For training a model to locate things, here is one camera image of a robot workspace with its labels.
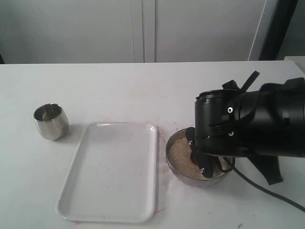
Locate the white rectangular plastic tray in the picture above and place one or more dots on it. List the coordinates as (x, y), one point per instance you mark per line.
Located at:
(112, 176)

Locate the steel bowl of rice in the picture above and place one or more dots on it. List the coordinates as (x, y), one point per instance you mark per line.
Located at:
(178, 157)

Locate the steel cup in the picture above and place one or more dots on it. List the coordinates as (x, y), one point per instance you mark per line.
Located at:
(51, 121)

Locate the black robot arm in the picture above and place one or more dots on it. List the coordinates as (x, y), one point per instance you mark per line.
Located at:
(262, 126)

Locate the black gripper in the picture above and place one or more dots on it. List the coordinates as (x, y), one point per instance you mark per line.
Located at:
(218, 129)

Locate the white cabinet with doors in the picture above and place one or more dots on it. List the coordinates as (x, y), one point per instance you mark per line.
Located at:
(108, 31)

